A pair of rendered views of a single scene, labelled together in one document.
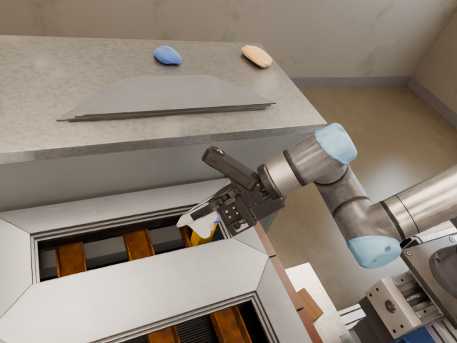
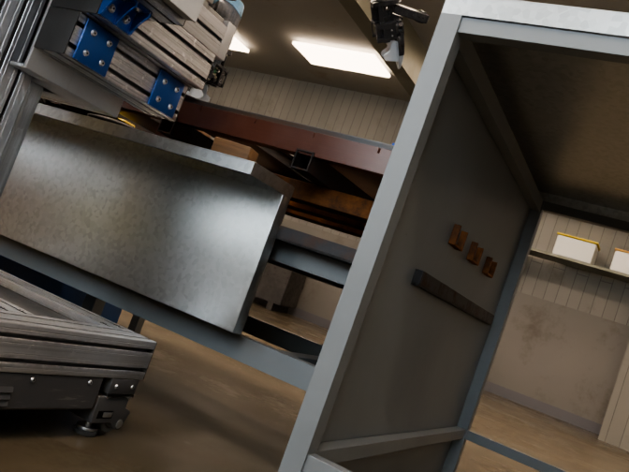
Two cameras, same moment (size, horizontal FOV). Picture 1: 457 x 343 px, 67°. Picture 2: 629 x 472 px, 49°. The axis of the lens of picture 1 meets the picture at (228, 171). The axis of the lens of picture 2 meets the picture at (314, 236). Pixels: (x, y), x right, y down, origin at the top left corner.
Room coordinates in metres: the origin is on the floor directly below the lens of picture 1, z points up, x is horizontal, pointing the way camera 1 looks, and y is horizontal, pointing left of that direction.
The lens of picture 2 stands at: (2.19, -0.91, 0.46)
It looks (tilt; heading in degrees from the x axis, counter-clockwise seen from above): 4 degrees up; 153
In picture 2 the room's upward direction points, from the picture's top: 20 degrees clockwise
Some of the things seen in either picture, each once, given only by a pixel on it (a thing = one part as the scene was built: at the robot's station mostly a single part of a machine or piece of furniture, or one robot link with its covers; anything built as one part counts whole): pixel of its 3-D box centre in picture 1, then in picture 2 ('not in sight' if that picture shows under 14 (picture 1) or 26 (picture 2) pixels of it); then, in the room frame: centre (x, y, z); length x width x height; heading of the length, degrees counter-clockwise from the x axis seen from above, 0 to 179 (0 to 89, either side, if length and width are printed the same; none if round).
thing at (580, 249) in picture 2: not in sight; (576, 251); (-3.68, 5.35, 1.93); 0.47 x 0.39 x 0.26; 35
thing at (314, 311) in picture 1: (305, 306); (233, 154); (0.58, -0.39, 0.70); 0.10 x 0.06 x 0.05; 47
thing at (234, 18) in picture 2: not in sight; (226, 16); (0.13, -0.42, 1.16); 0.09 x 0.08 x 0.11; 86
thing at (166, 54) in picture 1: (166, 55); not in sight; (1.22, 0.37, 1.07); 0.12 x 0.10 x 0.03; 52
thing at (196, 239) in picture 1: (202, 234); not in sight; (0.68, 0.02, 0.78); 0.05 x 0.05 x 0.19; 36
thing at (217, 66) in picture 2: not in sight; (212, 65); (0.14, -0.41, 1.00); 0.09 x 0.08 x 0.12; 36
